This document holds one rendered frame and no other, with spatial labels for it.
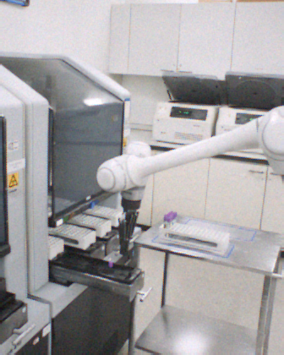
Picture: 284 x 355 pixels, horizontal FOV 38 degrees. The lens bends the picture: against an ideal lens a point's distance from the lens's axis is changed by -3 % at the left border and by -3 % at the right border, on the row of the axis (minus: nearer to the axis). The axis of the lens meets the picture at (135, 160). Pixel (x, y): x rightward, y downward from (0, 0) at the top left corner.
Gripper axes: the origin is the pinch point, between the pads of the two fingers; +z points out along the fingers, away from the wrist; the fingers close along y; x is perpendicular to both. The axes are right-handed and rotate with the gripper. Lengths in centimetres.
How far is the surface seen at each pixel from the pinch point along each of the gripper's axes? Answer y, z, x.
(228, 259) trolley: -24.3, 2.5, 35.8
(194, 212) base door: -219, 57, -43
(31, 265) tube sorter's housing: 28.7, 5.8, -21.7
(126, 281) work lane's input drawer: 12.8, 6.3, 9.0
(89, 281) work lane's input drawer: 15.1, 11.0, -5.0
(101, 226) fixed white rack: -16.1, 3.2, -20.5
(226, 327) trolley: -61, 56, 36
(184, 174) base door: -217, 24, -58
